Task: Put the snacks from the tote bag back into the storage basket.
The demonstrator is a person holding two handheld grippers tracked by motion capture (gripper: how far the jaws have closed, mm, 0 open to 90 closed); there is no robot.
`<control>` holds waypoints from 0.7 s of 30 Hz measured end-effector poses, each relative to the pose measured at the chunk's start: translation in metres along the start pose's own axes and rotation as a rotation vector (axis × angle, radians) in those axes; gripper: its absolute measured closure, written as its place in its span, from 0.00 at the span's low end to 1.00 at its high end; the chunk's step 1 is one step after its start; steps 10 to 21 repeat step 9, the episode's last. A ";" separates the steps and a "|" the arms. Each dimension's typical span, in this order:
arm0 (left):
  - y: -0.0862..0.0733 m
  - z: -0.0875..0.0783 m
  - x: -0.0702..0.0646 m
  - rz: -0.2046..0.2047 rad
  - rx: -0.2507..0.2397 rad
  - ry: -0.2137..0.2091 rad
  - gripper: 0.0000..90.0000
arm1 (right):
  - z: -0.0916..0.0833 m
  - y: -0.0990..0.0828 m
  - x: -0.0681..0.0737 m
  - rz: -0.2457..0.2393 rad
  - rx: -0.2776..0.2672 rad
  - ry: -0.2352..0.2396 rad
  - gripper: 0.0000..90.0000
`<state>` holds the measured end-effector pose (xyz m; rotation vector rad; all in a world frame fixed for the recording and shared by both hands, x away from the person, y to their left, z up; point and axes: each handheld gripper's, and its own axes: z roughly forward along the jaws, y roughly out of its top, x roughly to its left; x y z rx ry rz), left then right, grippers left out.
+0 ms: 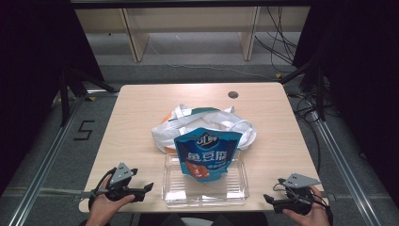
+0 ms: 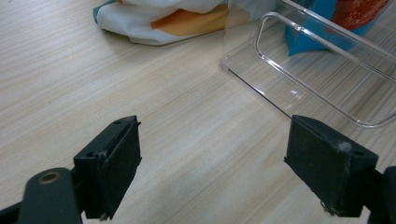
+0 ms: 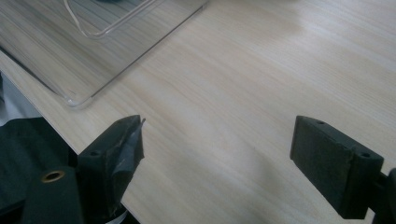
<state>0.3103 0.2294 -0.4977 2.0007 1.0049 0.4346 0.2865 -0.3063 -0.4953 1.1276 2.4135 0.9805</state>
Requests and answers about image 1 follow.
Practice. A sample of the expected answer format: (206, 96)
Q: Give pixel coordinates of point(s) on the person's dark clothing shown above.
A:
(163, 219)

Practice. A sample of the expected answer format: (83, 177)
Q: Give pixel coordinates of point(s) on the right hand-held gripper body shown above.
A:
(298, 196)

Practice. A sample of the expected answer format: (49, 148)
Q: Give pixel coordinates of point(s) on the wooden bench frame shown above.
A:
(191, 22)

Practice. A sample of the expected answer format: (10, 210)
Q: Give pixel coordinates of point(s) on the white patterned tote bag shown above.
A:
(213, 125)

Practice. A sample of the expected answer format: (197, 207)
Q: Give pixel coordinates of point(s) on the person's left hand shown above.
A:
(105, 208)

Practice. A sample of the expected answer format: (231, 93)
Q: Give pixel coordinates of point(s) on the person's right hand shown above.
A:
(313, 216)

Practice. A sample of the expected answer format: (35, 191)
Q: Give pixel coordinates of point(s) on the aluminium floor rail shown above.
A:
(345, 172)
(40, 175)

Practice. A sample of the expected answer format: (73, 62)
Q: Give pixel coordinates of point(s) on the black metal stand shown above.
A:
(318, 91)
(67, 94)

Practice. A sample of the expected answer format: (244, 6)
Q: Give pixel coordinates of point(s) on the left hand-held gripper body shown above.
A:
(120, 185)

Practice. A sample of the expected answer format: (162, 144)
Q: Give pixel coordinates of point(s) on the blue snack packet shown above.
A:
(207, 150)

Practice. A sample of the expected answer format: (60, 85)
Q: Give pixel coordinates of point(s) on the black curtain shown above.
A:
(363, 78)
(28, 78)

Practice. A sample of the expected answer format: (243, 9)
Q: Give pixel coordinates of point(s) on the clear plastic tray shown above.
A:
(205, 191)

